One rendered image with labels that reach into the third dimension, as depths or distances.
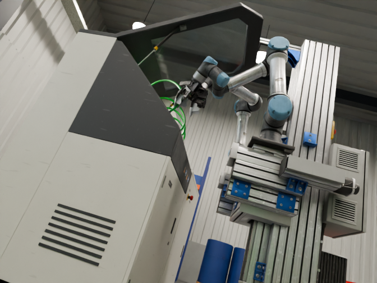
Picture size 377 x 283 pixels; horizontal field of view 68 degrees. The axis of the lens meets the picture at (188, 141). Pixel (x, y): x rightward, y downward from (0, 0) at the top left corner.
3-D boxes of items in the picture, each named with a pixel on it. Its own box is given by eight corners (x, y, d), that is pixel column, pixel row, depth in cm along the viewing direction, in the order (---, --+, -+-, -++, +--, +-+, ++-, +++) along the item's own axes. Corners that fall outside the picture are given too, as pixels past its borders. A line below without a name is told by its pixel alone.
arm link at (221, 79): (230, 86, 167) (217, 76, 171) (231, 74, 157) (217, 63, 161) (220, 94, 165) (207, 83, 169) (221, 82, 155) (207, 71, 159)
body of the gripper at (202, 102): (203, 103, 183) (207, 88, 188) (190, 100, 185) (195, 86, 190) (203, 109, 190) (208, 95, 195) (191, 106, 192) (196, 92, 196)
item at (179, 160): (171, 159, 140) (181, 132, 146) (163, 157, 141) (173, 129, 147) (185, 192, 196) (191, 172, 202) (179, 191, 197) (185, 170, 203)
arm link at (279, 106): (286, 129, 152) (284, 51, 175) (294, 114, 139) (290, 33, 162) (263, 127, 154) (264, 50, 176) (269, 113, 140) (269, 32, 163)
